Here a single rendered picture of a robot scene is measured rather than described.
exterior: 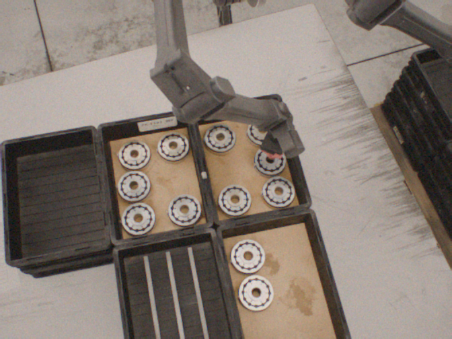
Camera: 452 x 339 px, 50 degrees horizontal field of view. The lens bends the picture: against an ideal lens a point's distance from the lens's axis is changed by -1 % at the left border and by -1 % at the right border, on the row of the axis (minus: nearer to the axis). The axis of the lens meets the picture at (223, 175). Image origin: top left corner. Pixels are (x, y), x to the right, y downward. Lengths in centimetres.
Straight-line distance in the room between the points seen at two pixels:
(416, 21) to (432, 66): 131
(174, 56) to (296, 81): 108
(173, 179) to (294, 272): 48
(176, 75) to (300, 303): 85
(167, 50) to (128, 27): 206
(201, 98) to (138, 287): 75
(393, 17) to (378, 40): 200
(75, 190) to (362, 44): 196
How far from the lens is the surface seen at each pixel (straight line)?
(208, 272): 150
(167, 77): 90
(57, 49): 298
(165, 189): 157
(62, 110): 191
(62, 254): 146
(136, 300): 150
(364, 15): 101
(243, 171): 159
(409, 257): 177
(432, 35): 119
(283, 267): 151
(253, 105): 112
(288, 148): 129
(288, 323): 149
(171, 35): 96
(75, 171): 165
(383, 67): 295
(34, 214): 163
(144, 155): 159
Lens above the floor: 230
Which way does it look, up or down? 68 degrees down
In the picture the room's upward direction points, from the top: 4 degrees clockwise
